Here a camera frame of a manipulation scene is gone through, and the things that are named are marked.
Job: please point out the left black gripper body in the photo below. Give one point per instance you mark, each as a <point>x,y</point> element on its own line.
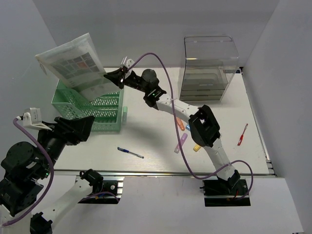
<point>73,136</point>

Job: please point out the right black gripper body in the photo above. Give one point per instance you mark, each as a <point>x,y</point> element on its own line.
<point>134,80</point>

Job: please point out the document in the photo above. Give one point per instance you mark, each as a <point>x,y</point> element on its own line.
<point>77,65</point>

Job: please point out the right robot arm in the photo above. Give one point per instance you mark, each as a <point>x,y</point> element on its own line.
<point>203,124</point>

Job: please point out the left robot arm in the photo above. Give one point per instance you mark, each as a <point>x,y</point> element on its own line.
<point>29,173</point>

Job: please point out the green file organizer rack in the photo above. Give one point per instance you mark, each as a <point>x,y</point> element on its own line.
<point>106,109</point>

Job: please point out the blue ballpoint pen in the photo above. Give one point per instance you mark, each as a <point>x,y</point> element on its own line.
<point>129,152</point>

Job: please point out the orange highlighter near gripper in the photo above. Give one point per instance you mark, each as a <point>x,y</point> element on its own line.
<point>180,124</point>

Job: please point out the clear acrylic drawer unit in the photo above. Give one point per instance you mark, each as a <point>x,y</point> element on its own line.
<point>207,68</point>

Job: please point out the purple highlighter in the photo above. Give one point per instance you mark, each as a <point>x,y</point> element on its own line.
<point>181,142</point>

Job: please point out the yellow highlighter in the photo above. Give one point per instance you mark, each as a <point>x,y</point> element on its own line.
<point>196,148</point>

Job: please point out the red pen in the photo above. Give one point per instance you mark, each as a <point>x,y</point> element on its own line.
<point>242,135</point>

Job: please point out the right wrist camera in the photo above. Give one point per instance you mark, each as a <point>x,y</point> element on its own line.
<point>126,63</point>

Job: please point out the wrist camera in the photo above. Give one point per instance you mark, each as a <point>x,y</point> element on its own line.
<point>32,119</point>
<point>126,63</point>

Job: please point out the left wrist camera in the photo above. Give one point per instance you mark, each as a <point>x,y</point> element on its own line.
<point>32,119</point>

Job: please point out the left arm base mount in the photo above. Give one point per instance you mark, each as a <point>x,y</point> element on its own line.
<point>112,187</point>

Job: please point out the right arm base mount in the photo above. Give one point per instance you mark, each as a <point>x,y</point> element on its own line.
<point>218,195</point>

